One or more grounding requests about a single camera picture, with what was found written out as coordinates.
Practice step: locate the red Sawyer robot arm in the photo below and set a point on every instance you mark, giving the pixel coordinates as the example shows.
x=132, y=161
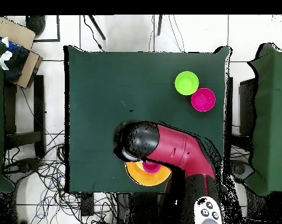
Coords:
x=178, y=149

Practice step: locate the large orange bowl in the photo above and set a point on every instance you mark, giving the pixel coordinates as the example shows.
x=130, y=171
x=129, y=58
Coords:
x=136, y=176

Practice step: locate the black stool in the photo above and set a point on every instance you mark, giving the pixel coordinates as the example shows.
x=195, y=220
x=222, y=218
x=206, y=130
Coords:
x=39, y=105

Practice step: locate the black power adapter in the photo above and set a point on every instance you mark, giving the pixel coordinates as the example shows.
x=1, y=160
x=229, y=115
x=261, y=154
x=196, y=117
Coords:
x=87, y=205

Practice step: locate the small green bowl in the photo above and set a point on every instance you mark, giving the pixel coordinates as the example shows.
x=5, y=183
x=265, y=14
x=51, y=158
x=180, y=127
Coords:
x=186, y=83

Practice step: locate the black tripod leg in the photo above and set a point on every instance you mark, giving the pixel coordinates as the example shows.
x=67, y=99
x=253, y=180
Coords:
x=97, y=28
x=159, y=23

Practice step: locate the small pink bowl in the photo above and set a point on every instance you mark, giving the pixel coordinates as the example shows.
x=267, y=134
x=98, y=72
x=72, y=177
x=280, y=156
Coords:
x=203, y=99

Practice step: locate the dark green tablecloth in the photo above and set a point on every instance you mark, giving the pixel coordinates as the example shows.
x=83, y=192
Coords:
x=108, y=81

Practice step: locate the bundle of clothes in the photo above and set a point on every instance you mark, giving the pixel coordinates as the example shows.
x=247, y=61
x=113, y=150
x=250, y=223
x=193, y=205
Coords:
x=15, y=63

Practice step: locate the cardboard box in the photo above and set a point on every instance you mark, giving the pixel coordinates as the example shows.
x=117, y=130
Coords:
x=14, y=32

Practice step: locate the dark grey pedestal foot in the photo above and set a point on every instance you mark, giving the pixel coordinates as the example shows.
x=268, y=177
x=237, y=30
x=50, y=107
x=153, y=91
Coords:
x=26, y=164
x=240, y=169

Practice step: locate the purple cup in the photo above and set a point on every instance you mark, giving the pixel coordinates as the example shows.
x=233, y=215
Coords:
x=151, y=167

